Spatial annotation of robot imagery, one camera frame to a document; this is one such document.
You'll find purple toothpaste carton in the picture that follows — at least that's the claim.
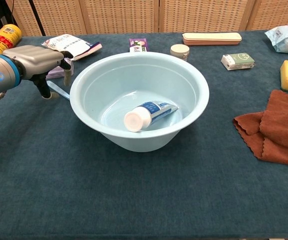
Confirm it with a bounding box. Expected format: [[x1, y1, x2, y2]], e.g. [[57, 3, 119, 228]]
[[129, 37, 149, 53]]

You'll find green white tissue pack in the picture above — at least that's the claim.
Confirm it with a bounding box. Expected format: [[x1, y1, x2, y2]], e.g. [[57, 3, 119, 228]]
[[220, 52, 256, 72]]

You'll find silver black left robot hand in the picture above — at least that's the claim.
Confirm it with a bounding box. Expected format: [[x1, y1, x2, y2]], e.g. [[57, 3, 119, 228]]
[[2, 44, 74, 100]]

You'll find black tripod stand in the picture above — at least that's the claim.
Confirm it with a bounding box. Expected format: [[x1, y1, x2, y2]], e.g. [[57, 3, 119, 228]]
[[28, 0, 46, 37]]

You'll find purple floss pick box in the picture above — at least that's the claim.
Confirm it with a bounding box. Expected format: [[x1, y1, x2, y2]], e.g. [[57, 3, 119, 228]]
[[46, 65, 74, 80]]

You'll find white tissue packet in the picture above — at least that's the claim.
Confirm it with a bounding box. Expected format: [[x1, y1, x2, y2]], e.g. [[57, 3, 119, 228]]
[[41, 33, 103, 62]]

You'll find teal fabric table cover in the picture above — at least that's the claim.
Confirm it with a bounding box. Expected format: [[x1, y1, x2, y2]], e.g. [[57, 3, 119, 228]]
[[0, 29, 288, 240]]

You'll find light blue wet wipes pack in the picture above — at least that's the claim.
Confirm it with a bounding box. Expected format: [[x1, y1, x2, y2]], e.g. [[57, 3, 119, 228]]
[[264, 23, 288, 56]]

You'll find light blue toothbrush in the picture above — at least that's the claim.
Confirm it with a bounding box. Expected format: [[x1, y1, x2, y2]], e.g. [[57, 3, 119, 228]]
[[46, 80, 71, 101]]

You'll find brown cloth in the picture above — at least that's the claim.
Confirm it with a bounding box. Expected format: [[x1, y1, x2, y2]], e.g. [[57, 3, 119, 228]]
[[232, 89, 288, 166]]

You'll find blue white toothpaste tube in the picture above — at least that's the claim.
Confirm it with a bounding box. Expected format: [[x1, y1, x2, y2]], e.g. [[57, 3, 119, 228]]
[[123, 100, 179, 133]]

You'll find small white cream jar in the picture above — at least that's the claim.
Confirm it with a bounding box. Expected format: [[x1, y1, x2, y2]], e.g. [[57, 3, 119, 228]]
[[170, 43, 190, 62]]

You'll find yellow bottle red label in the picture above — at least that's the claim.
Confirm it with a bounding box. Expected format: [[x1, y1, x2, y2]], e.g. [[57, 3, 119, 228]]
[[0, 23, 23, 57]]

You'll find woven folding screen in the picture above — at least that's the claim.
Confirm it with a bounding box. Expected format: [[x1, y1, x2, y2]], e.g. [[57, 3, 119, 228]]
[[5, 0, 288, 37]]

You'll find light blue plastic basin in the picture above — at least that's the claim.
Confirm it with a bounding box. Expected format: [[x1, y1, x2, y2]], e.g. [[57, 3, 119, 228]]
[[69, 51, 210, 153]]

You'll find long beige pink case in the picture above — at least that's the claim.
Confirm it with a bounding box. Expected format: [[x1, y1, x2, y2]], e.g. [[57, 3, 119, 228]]
[[182, 32, 242, 46]]

